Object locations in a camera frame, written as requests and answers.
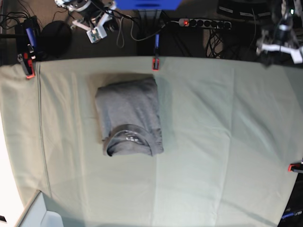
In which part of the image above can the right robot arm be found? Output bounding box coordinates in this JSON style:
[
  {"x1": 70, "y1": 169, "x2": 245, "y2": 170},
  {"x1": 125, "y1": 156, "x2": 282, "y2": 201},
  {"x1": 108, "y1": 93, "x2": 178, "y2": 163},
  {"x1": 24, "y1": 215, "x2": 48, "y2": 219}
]
[{"x1": 55, "y1": 0, "x2": 119, "y2": 32}]

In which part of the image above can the black power strip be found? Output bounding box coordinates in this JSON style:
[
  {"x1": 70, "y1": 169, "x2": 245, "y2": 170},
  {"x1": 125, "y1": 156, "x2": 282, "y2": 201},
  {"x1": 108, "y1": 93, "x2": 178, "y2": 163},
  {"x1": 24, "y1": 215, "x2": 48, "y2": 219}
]
[{"x1": 178, "y1": 18, "x2": 232, "y2": 30}]

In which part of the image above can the red clamp at left corner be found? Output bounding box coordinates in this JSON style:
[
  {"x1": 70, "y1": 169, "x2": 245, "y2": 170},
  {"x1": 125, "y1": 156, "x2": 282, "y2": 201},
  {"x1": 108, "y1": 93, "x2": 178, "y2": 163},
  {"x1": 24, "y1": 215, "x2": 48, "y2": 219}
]
[{"x1": 14, "y1": 17, "x2": 37, "y2": 79}]

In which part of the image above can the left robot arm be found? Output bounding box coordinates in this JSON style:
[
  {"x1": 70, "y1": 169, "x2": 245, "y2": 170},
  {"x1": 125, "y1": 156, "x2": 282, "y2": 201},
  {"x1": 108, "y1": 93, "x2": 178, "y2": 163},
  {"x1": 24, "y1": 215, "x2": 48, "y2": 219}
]
[{"x1": 256, "y1": 0, "x2": 303, "y2": 66}]

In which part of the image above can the red clamp at top centre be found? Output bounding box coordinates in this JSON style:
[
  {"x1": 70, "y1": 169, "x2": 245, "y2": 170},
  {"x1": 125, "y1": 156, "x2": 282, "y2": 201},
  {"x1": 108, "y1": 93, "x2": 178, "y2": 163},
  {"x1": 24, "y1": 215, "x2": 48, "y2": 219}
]
[{"x1": 152, "y1": 34, "x2": 160, "y2": 71}]

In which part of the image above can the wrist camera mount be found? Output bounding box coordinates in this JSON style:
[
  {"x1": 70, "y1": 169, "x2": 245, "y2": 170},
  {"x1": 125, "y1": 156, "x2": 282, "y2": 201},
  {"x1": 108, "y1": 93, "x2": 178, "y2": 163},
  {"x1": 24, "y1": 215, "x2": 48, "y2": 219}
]
[
  {"x1": 256, "y1": 29, "x2": 303, "y2": 64},
  {"x1": 68, "y1": 0, "x2": 119, "y2": 44}
]

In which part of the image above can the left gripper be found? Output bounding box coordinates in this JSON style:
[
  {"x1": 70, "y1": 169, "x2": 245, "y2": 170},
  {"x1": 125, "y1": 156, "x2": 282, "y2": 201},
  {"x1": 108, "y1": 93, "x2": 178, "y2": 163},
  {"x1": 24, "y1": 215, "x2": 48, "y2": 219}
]
[{"x1": 259, "y1": 25, "x2": 295, "y2": 68}]

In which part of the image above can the grey t-shirt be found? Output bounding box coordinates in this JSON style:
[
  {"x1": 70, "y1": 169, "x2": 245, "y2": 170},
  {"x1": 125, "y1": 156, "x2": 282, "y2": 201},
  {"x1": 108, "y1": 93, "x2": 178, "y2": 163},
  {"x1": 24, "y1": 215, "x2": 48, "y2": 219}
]
[{"x1": 95, "y1": 77, "x2": 164, "y2": 157}]

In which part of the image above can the red clamp at right edge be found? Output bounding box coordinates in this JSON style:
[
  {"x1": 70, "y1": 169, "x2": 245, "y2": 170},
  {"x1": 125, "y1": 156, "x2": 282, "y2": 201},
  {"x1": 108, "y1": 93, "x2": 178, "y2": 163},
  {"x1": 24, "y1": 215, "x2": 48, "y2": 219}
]
[{"x1": 288, "y1": 162, "x2": 303, "y2": 174}]

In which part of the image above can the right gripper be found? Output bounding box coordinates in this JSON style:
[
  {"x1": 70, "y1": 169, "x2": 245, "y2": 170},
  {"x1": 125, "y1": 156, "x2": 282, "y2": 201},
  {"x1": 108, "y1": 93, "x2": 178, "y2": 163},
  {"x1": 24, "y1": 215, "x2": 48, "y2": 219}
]
[{"x1": 80, "y1": 2, "x2": 119, "y2": 31}]

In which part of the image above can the white cable on floor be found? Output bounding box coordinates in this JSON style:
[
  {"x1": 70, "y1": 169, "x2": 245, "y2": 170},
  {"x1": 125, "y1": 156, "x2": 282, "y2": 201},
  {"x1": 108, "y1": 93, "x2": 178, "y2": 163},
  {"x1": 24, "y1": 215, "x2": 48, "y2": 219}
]
[{"x1": 113, "y1": 14, "x2": 166, "y2": 48}]

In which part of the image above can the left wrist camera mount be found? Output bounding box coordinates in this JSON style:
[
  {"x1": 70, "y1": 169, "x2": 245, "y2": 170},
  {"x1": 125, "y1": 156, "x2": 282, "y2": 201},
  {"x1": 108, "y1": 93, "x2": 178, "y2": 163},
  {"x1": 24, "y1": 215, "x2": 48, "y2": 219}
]
[{"x1": 256, "y1": 29, "x2": 303, "y2": 64}]

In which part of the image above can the light green table cloth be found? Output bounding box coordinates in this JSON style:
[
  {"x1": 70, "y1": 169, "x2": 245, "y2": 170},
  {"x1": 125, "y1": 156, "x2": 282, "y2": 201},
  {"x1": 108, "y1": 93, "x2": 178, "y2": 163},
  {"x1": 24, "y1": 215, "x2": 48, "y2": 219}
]
[{"x1": 0, "y1": 57, "x2": 303, "y2": 227}]

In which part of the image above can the black round bag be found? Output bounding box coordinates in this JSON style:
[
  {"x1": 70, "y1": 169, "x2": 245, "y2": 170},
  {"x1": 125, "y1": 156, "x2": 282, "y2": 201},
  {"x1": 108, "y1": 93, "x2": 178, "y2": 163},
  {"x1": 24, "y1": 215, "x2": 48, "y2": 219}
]
[{"x1": 38, "y1": 20, "x2": 72, "y2": 58}]

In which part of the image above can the white bin at bottom left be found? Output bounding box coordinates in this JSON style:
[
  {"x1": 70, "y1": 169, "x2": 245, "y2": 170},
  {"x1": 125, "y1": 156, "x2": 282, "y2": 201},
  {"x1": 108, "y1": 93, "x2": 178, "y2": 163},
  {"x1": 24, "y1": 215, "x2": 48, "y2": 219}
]
[{"x1": 15, "y1": 190, "x2": 64, "y2": 227}]

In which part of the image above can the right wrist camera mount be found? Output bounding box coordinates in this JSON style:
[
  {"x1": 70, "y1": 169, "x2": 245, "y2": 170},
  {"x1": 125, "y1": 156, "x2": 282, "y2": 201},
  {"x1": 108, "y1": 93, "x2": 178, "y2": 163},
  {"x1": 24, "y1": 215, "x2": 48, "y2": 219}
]
[{"x1": 68, "y1": 0, "x2": 119, "y2": 44}]

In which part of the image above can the blue box at top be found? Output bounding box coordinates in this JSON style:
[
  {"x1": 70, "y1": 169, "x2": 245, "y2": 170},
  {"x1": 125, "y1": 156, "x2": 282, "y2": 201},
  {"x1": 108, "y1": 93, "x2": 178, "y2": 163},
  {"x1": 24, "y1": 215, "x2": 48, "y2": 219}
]
[{"x1": 116, "y1": 0, "x2": 181, "y2": 10}]

